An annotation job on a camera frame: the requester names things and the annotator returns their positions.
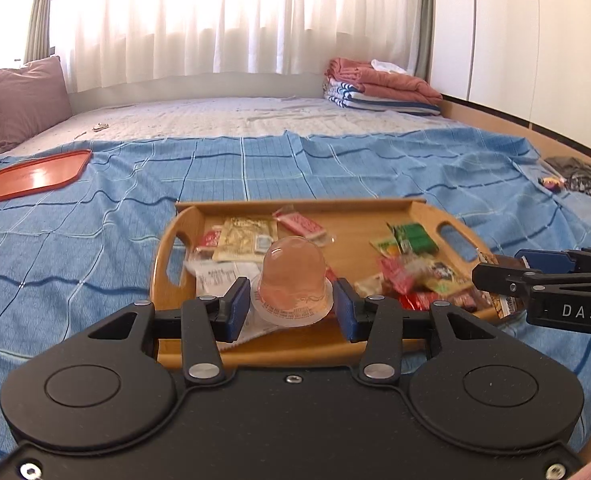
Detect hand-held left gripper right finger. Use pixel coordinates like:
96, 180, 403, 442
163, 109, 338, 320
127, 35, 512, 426
333, 278, 500, 387

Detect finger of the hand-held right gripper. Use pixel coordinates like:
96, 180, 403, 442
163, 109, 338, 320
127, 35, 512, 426
472, 262, 591, 302
514, 247, 591, 274

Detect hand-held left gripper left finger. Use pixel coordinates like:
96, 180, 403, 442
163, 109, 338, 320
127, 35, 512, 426
86, 276, 252, 387

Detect brown snack bar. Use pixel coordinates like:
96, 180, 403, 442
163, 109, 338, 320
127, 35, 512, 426
490, 254, 530, 320

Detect cream nut-print snack packet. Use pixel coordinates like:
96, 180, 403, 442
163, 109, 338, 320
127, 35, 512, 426
182, 258, 277, 349

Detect green orange snack packet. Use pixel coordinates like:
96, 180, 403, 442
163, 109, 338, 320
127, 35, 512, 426
369, 236, 472, 295

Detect pink jelly cup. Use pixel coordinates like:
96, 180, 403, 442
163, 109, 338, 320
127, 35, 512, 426
252, 237, 335, 327

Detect gold snack packet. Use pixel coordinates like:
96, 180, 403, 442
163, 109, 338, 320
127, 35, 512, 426
212, 216, 279, 262

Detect brown red chocolate bar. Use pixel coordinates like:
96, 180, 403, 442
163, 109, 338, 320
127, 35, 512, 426
399, 290, 495, 312

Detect wooden tray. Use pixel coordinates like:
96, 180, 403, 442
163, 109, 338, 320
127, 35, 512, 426
148, 199, 511, 372

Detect red square snack packet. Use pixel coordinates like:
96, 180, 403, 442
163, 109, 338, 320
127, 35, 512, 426
272, 209, 337, 247

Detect dark floral clothing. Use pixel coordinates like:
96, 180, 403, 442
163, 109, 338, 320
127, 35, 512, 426
544, 156, 591, 207

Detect blue checked bedsheet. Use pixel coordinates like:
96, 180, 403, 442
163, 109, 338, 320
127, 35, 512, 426
0, 127, 591, 466

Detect blue striped folded towel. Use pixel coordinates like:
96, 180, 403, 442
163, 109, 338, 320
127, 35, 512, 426
323, 80, 442, 118

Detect folded blankets stack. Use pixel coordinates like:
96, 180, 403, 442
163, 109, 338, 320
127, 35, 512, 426
325, 57, 444, 107

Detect white wardrobe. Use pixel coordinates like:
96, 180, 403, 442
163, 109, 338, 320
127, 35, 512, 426
428, 0, 591, 157

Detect red plastic tray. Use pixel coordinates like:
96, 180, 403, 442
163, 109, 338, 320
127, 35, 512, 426
0, 149, 93, 209

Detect grey-green curtain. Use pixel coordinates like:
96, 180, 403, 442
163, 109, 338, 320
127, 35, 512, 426
22, 0, 57, 67
413, 0, 437, 82

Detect white sheer curtain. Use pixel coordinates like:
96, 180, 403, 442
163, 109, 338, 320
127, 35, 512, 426
50, 0, 426, 93

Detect purple pillow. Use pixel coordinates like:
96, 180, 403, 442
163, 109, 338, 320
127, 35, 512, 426
0, 56, 73, 155

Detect wooden bed frame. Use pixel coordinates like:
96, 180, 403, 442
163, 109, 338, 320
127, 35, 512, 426
442, 96, 591, 167

